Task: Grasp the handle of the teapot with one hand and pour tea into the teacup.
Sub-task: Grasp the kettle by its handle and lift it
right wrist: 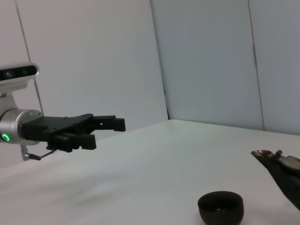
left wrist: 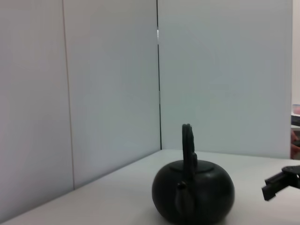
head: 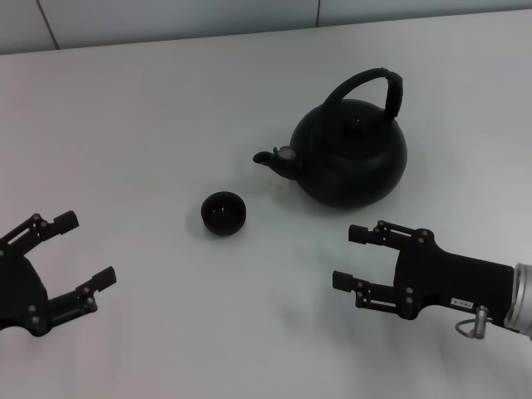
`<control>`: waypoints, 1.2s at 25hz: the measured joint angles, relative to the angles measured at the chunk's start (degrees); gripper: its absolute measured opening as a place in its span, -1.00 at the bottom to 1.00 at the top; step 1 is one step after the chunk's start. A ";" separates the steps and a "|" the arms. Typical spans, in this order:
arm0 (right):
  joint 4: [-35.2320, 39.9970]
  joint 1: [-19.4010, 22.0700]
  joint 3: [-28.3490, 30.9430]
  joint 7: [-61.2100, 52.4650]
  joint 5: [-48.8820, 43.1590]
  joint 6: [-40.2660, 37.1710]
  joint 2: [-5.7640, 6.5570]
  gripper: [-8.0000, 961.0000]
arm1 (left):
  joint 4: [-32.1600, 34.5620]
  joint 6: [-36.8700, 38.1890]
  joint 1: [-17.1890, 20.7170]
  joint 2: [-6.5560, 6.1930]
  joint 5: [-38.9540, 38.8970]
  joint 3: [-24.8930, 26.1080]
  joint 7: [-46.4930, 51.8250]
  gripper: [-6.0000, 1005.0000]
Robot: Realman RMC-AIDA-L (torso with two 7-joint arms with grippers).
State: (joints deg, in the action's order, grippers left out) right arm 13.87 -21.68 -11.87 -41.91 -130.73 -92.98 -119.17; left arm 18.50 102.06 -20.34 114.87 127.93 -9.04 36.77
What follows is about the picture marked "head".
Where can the black cast iron teapot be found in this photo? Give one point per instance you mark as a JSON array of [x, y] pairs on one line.
[[353, 166]]

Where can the small dark teacup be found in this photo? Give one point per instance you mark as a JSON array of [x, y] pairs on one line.
[[222, 216]]

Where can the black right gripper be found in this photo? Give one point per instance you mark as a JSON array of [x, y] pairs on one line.
[[449, 282]]

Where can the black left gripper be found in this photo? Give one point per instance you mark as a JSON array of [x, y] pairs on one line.
[[21, 295]]

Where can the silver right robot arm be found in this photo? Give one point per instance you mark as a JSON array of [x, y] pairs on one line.
[[523, 299]]

